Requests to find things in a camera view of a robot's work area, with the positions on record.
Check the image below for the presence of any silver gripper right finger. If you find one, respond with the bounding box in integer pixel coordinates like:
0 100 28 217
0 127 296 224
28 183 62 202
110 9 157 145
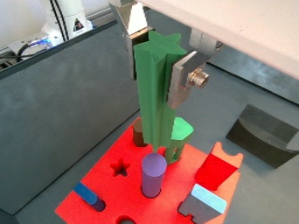
167 29 221 109

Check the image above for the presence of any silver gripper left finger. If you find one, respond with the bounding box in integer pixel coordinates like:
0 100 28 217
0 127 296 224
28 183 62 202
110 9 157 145
108 0 153 80

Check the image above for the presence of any green star-shaped bar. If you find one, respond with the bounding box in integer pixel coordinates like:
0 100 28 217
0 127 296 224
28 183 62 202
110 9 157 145
133 31 185 151

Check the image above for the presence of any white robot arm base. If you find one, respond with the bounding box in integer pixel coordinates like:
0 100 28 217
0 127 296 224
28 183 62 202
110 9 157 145
0 0 96 65

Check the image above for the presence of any black curved fixture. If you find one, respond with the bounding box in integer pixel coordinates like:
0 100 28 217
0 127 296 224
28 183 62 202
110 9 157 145
227 104 299 168

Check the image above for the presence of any red peg board base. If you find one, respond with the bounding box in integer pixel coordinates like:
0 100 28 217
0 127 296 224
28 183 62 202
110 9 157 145
56 124 239 224

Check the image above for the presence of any green pentagon peg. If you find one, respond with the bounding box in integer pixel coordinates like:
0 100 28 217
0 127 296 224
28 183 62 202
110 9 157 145
164 117 193 165

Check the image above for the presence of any brown hexagonal peg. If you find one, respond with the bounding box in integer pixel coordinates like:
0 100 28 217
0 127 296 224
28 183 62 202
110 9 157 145
132 118 147 147

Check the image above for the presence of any purple cylinder peg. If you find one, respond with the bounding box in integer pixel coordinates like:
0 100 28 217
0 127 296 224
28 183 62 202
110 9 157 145
141 153 167 198

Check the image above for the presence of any red notched block peg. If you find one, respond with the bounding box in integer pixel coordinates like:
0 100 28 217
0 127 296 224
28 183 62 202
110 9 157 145
195 142 243 191

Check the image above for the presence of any light blue arch peg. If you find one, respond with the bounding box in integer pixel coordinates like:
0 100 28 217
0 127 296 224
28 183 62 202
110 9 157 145
177 184 228 224

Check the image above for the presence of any dark blue rounded peg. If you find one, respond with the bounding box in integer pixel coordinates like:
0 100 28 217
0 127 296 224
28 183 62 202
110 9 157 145
73 183 106 212

